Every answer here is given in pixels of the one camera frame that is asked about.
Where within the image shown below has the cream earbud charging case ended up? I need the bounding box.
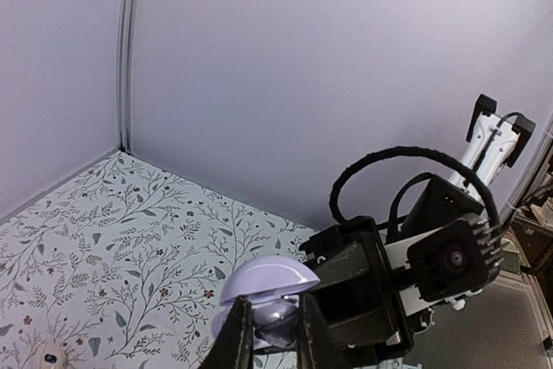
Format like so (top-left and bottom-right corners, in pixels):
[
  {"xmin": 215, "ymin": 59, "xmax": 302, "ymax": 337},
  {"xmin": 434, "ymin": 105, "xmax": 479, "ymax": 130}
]
[{"xmin": 39, "ymin": 344, "xmax": 66, "ymax": 369}]

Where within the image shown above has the right aluminium frame post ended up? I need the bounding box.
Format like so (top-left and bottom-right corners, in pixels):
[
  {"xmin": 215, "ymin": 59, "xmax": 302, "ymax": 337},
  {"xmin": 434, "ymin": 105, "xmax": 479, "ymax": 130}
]
[{"xmin": 116, "ymin": 0, "xmax": 137, "ymax": 154}]

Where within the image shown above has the floral patterned table mat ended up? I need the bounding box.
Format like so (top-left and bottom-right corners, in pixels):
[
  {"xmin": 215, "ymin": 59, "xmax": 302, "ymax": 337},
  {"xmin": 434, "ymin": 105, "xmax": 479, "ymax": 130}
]
[{"xmin": 1, "ymin": 153, "xmax": 311, "ymax": 368}]

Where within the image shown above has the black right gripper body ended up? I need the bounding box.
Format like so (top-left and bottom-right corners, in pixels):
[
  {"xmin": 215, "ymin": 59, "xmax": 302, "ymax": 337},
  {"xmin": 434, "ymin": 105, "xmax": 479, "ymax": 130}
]
[{"xmin": 299, "ymin": 216, "xmax": 414, "ymax": 363}]

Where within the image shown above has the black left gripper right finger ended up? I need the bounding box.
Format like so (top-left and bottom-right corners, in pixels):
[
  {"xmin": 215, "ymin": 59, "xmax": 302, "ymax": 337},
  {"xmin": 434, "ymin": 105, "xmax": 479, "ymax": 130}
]
[{"xmin": 296, "ymin": 294, "xmax": 352, "ymax": 369}]

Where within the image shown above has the purple round case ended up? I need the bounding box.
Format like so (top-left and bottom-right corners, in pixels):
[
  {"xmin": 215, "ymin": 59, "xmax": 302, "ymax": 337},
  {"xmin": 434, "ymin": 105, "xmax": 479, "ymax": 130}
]
[{"xmin": 211, "ymin": 255, "xmax": 320, "ymax": 350}]

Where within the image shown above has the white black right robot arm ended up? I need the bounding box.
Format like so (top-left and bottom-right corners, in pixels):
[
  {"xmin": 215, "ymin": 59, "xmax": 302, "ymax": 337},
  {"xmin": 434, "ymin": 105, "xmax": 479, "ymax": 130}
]
[{"xmin": 302, "ymin": 95, "xmax": 535, "ymax": 367}]

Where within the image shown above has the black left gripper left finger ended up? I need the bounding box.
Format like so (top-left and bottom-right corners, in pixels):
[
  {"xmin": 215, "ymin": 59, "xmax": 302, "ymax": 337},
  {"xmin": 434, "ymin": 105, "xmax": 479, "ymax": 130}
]
[{"xmin": 200, "ymin": 296, "xmax": 254, "ymax": 369}]

